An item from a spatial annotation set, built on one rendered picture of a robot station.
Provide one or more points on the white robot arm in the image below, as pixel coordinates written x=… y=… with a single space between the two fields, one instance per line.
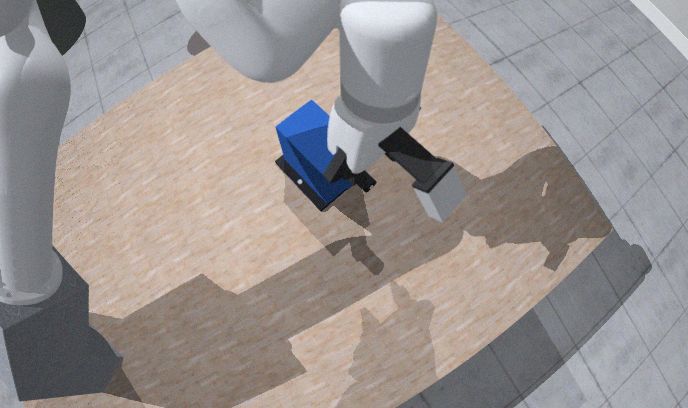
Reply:
x=384 y=52

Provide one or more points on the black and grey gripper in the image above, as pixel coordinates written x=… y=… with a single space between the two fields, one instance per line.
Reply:
x=358 y=140

